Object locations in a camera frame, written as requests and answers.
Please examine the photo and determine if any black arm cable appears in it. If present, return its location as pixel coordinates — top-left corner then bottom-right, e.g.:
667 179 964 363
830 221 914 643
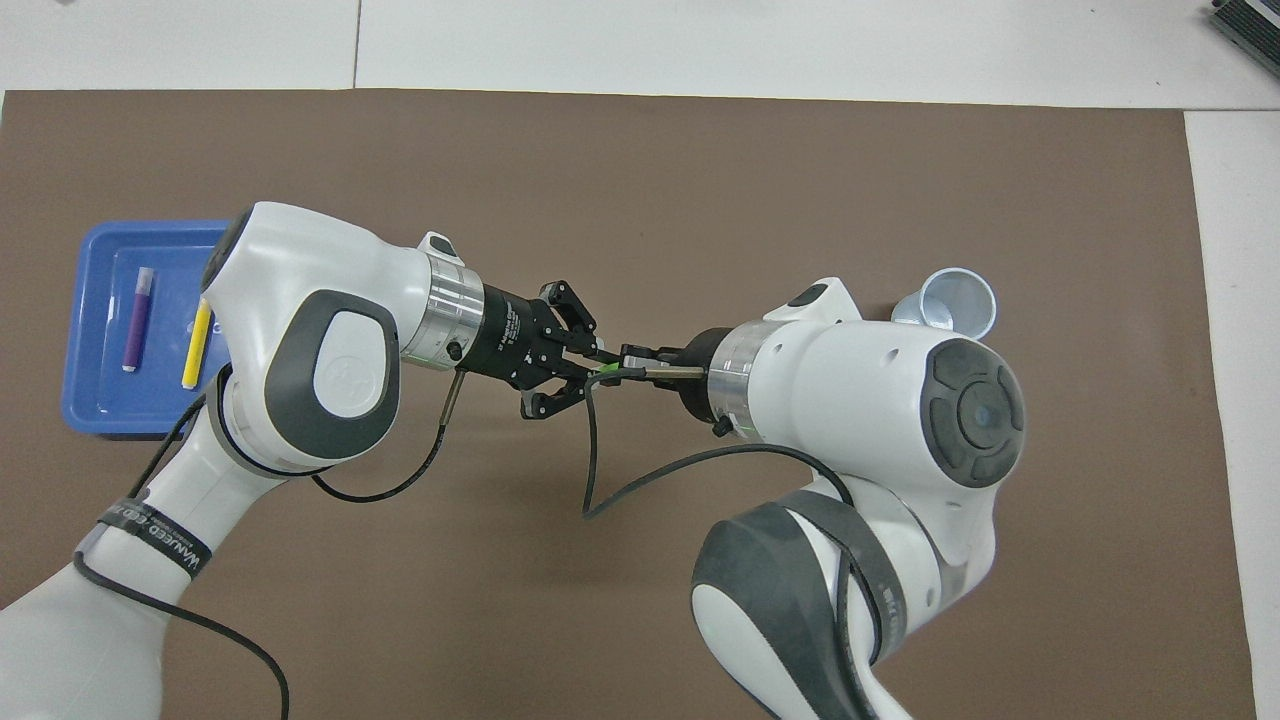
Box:
583 366 886 666
75 365 468 720

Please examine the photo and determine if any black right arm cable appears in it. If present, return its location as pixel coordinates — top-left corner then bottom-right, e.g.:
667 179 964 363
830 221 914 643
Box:
583 366 886 666

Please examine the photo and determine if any translucent plastic cup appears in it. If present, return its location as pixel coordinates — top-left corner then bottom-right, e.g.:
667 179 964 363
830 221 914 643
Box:
890 268 998 341

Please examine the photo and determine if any purple pen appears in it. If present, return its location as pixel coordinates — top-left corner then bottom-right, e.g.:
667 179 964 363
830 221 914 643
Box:
123 267 155 373

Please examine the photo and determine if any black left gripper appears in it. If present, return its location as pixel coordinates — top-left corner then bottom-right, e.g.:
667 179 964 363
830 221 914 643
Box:
465 280 619 421

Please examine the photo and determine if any brown table mat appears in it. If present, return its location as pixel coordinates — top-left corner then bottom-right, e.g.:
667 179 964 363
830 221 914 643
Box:
0 88 1259 720

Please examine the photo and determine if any yellow pen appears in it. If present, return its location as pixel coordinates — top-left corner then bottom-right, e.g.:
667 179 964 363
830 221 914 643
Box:
181 298 213 390

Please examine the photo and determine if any black left arm strap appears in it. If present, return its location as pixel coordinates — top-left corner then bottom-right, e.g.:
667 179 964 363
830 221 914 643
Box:
100 498 211 577

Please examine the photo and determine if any grey ribbed device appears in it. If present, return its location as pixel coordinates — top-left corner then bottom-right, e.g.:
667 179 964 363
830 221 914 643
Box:
1207 0 1280 76

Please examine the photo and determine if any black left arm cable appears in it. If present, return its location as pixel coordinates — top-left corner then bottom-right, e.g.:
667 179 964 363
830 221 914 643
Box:
75 365 468 720

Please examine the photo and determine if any blue plastic tray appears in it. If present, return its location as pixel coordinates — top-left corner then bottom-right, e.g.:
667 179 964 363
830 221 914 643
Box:
62 220 236 438

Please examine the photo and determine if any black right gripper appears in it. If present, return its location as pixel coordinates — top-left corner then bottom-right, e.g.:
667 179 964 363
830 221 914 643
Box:
622 325 736 421

